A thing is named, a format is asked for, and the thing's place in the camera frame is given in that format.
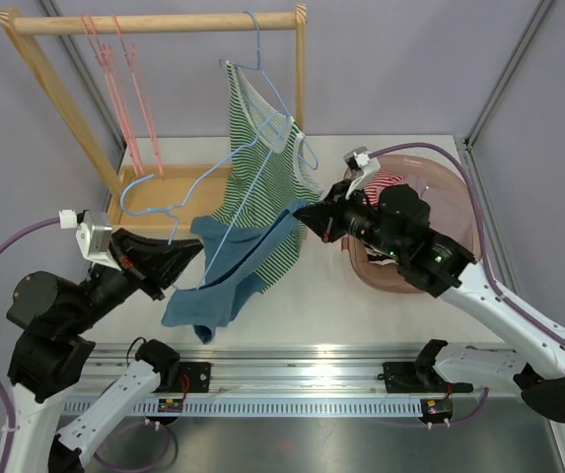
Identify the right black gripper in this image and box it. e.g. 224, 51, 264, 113
297, 179, 406, 260

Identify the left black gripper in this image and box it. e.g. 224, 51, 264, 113
66, 226, 205, 332

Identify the blue hanger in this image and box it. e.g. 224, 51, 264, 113
237, 10, 319, 171
119, 110, 280, 288

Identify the blue tank top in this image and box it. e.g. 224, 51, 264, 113
162, 199, 308, 344

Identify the red white striped tank top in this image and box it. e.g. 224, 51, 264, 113
364, 170, 405, 206

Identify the pink wire hanger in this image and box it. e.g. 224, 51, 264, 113
80, 13, 143, 174

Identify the black white striped tank top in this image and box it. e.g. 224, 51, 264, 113
365, 246, 396, 266

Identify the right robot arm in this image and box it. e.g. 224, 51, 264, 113
295, 180, 565, 423

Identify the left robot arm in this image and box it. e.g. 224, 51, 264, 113
0, 230, 202, 472

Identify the green white striped tank top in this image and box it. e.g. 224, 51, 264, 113
212, 62, 322, 293

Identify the blue hanger under green top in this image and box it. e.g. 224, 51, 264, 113
237, 10, 319, 171

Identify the wooden clothes rack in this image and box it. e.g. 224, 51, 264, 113
0, 4, 308, 237

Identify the pink plastic basin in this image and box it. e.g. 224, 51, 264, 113
341, 154, 481, 294

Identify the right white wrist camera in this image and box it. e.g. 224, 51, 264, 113
343, 147, 381, 200

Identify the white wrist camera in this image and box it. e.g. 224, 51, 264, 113
58, 210, 119, 269
343, 147, 381, 200

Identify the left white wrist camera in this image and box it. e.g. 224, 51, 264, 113
58, 210, 119, 269

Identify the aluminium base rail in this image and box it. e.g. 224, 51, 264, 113
79, 342, 510, 396

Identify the left aluminium frame post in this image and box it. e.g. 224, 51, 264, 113
39, 0, 125, 144

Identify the aluminium frame post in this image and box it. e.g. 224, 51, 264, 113
39, 0, 125, 144
463, 0, 557, 151

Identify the white slotted cable duct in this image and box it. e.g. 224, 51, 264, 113
62, 398, 426, 418

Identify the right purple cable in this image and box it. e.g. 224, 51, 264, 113
370, 142, 565, 369

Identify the right aluminium frame post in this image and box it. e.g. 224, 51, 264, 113
463, 0, 557, 151

